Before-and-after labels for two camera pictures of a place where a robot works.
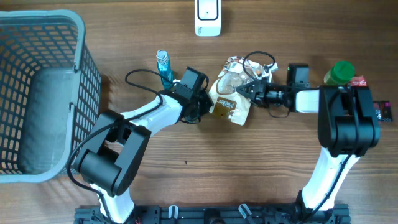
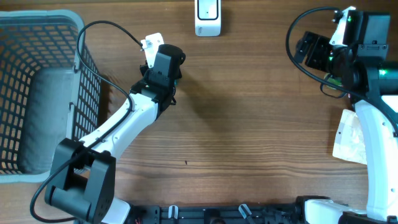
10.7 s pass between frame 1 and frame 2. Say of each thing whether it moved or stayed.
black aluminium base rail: stayed
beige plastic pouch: moved
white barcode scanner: stayed
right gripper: moved
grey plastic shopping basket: stayed
